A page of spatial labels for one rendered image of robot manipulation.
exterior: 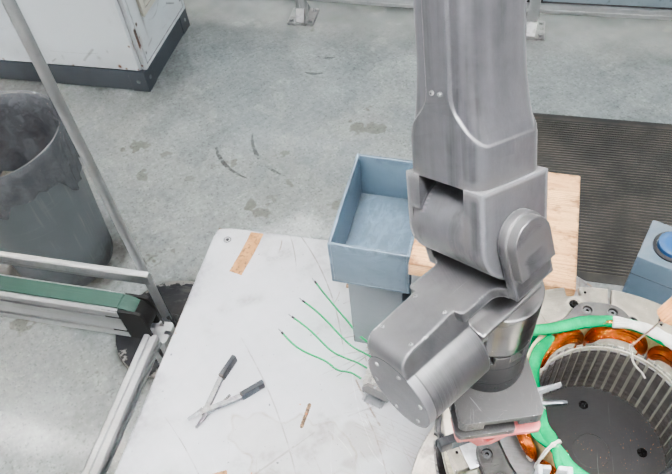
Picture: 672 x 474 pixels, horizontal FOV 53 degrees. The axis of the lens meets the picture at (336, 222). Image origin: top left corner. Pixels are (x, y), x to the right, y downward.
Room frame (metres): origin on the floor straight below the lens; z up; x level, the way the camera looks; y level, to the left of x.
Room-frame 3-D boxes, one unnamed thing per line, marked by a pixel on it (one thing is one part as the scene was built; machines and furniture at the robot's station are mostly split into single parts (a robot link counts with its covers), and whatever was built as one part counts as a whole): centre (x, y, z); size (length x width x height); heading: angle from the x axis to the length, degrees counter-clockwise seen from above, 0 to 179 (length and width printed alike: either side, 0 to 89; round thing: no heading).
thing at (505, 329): (0.25, -0.10, 1.34); 0.07 x 0.06 x 0.07; 126
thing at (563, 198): (0.55, -0.21, 1.05); 0.20 x 0.19 x 0.02; 70
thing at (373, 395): (0.49, -0.05, 0.80); 0.10 x 0.05 x 0.04; 147
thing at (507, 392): (0.25, -0.11, 1.28); 0.10 x 0.07 x 0.07; 1
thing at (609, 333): (0.33, -0.27, 1.12); 0.06 x 0.02 x 0.04; 75
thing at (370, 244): (0.60, -0.06, 0.92); 0.17 x 0.11 x 0.28; 160
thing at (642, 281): (0.49, -0.42, 0.91); 0.07 x 0.07 x 0.25; 53
